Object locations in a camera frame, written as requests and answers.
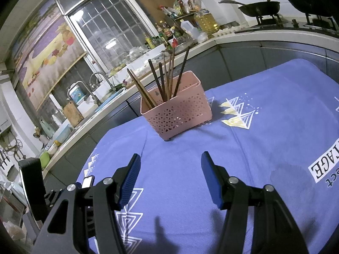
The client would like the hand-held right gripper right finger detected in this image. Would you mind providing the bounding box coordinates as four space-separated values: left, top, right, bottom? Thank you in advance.
201 151 310 254

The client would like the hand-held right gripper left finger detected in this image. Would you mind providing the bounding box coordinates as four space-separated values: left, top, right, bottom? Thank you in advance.
32 153 141 254

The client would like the pink plastic utensil basket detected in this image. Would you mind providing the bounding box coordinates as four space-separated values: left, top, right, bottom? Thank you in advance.
140 71 213 141

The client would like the bunch of chopsticks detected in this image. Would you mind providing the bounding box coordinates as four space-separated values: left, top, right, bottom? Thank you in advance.
126 46 190 109

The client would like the blue printed tablecloth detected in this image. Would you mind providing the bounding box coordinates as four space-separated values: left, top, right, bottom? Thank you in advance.
77 58 339 254

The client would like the light blue basin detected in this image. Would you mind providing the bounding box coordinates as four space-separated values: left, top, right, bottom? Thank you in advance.
53 123 72 145

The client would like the green sponge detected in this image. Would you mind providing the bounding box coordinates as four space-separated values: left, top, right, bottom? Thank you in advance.
40 152 51 170

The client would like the wooden cutting board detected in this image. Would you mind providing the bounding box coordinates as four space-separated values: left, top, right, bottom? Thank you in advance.
62 102 84 127

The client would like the pale green bottle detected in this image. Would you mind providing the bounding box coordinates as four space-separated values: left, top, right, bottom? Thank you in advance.
40 120 53 141

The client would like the white water filter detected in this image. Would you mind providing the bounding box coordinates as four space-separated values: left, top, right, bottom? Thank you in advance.
70 83 88 104

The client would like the chrome sink faucet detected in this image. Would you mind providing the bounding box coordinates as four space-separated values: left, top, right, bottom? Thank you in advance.
67 81 101 106
89 71 112 90

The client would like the grey kitchen counter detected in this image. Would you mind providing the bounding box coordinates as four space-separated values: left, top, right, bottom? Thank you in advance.
40 24 339 180

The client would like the white egg tray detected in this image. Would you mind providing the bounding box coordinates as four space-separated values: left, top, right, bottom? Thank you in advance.
212 26 249 37

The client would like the row of condiment bottles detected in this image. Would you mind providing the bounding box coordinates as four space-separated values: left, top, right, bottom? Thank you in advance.
144 21 186 49

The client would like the white plastic jug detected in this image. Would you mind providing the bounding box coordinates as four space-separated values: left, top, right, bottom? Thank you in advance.
180 20 200 39

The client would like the barred window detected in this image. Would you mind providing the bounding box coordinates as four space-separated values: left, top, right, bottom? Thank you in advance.
57 0 183 72

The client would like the yellow cooking oil bottle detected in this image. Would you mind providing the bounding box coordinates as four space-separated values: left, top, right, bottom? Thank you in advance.
195 9 220 33

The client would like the black gas stove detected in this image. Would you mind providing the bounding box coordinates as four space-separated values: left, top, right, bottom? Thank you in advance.
236 13 339 33

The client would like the fruit wall poster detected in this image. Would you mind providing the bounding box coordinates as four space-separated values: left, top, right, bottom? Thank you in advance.
11 0 88 109

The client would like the black wok with handle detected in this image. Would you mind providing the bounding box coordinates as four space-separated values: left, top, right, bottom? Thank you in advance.
218 0 281 18

